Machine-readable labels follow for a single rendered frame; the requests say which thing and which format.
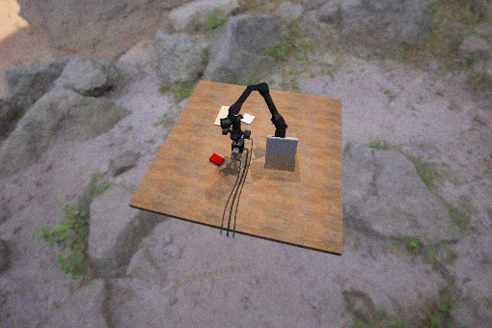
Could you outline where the red rectangular block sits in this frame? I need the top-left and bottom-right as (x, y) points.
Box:
(209, 153), (225, 166)

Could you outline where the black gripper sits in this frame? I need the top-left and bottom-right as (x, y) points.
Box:
(222, 124), (251, 139)

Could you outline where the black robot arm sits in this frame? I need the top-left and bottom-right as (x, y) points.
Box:
(220, 82), (287, 141)

